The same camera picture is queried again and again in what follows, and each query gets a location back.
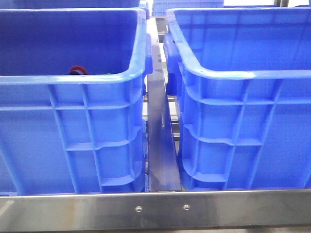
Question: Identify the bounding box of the steel divider bar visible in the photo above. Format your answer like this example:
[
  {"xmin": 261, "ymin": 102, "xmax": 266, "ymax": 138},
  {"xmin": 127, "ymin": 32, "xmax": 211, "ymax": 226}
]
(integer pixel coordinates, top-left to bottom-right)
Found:
[{"xmin": 146, "ymin": 72, "xmax": 182, "ymax": 192}]

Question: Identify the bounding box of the right blue plastic bin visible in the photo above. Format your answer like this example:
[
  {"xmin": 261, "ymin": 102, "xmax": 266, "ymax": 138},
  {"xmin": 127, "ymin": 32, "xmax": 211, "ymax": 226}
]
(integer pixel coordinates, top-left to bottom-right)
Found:
[{"xmin": 165, "ymin": 7, "xmax": 311, "ymax": 191}]

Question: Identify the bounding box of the blue plastic bin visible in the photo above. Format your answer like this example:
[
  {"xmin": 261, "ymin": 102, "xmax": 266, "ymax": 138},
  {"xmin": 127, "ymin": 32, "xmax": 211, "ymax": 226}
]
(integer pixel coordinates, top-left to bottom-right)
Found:
[
  {"xmin": 165, "ymin": 7, "xmax": 311, "ymax": 191},
  {"xmin": 0, "ymin": 8, "xmax": 153, "ymax": 196}
]

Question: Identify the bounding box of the left blue plastic bin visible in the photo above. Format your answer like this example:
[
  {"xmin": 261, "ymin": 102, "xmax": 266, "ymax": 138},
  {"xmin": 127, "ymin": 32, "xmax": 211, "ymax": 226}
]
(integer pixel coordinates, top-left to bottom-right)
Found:
[{"xmin": 0, "ymin": 8, "xmax": 153, "ymax": 196}]

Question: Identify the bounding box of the far right blue bin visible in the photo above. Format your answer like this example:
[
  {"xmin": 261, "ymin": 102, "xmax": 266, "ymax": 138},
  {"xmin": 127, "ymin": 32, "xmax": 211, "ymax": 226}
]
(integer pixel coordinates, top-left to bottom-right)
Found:
[{"xmin": 152, "ymin": 0, "xmax": 224, "ymax": 16}]

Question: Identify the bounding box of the far left blue bin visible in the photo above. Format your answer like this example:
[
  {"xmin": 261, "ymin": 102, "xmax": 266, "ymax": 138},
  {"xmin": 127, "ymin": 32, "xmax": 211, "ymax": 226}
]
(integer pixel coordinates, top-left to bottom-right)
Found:
[{"xmin": 0, "ymin": 0, "xmax": 148, "ymax": 9}]

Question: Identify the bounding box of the steel front rail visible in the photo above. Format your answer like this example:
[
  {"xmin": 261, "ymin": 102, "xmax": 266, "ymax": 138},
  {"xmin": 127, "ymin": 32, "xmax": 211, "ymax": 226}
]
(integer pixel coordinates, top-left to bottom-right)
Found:
[{"xmin": 0, "ymin": 189, "xmax": 311, "ymax": 232}]

